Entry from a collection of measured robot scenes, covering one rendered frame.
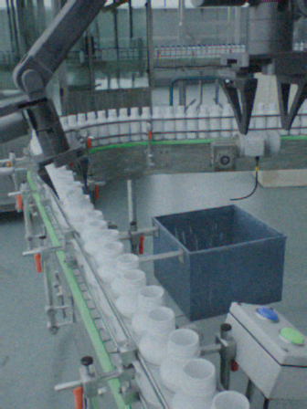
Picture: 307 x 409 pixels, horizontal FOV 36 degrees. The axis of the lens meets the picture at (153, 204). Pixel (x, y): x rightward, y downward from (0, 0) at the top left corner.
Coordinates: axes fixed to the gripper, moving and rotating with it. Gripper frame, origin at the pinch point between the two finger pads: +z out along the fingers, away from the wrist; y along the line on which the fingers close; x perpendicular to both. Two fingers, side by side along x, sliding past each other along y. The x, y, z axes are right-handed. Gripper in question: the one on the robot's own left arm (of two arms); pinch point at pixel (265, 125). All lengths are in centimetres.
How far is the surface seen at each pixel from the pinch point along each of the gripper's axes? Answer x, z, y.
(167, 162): 175, 52, 52
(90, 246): 31.8, 27.2, -18.1
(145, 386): -3.3, 33.2, -18.7
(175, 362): -9.3, 25.6, -16.6
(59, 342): 166, 140, -14
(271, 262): 56, 53, 39
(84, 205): 43, 23, -17
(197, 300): 55, 60, 16
